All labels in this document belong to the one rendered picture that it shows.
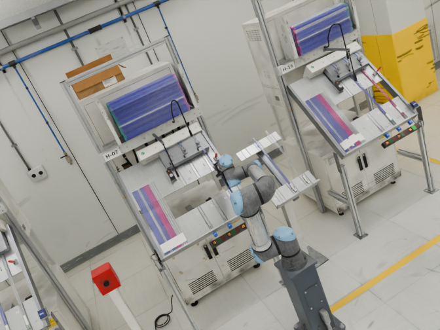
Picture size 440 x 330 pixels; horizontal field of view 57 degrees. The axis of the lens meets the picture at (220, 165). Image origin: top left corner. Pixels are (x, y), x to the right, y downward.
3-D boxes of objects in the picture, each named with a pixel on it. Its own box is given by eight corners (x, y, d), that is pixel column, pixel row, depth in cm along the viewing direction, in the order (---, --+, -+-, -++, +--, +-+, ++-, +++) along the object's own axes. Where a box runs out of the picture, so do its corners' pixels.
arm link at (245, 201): (283, 258, 226) (260, 192, 191) (258, 270, 225) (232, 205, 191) (274, 243, 235) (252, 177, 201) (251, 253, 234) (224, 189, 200)
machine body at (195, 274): (266, 265, 325) (240, 203, 301) (190, 311, 310) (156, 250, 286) (234, 232, 383) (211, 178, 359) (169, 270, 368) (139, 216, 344)
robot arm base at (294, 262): (312, 260, 228) (308, 247, 224) (291, 275, 224) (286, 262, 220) (297, 249, 242) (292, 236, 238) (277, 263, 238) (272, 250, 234)
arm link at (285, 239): (303, 250, 224) (296, 231, 219) (281, 260, 223) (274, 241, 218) (295, 239, 235) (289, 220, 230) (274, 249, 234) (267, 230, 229)
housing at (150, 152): (203, 139, 302) (202, 129, 289) (144, 169, 291) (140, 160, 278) (198, 131, 305) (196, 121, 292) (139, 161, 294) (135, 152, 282)
